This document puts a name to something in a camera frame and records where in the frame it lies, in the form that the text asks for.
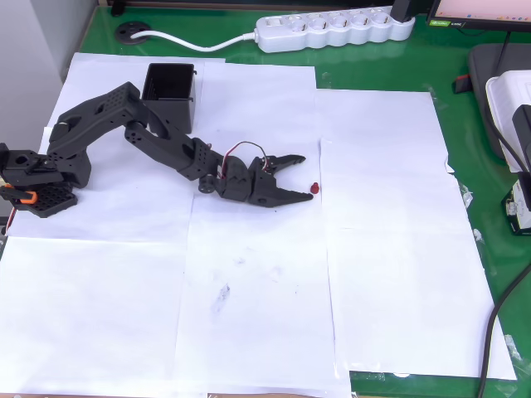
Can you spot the black device on container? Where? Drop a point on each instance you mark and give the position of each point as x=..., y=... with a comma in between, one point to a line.
x=523, y=124

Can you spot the small printed carton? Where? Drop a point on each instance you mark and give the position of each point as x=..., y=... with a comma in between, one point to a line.
x=518, y=207

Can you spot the grey padded mat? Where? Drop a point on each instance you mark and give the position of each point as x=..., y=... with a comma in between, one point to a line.
x=481, y=83

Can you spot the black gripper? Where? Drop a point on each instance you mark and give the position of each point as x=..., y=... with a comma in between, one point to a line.
x=265, y=187

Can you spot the small red object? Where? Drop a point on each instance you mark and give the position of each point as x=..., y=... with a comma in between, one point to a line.
x=315, y=188

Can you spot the red black usb stick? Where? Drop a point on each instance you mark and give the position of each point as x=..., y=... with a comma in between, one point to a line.
x=461, y=84

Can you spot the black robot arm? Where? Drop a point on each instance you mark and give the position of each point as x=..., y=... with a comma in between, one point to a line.
x=103, y=112

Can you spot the white paper sheet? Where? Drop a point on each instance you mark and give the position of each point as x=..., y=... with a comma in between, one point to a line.
x=373, y=116
x=415, y=298
x=394, y=199
x=257, y=248
x=83, y=311
x=95, y=70
x=257, y=116
x=124, y=219

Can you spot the black plug adapter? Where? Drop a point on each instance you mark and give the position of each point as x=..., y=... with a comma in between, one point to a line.
x=403, y=9

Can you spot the black square cup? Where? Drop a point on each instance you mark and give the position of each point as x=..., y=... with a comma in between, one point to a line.
x=174, y=83

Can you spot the computer monitor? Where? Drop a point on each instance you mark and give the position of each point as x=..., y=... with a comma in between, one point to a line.
x=481, y=10

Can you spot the orange black table clamp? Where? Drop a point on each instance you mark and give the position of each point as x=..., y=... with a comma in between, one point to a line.
x=22, y=195

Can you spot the white power strip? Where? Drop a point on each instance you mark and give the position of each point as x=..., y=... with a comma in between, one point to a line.
x=344, y=35

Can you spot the green desk mat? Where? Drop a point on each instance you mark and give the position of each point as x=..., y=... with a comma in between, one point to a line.
x=357, y=68

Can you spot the white foam container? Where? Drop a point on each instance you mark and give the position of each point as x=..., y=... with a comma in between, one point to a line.
x=504, y=108

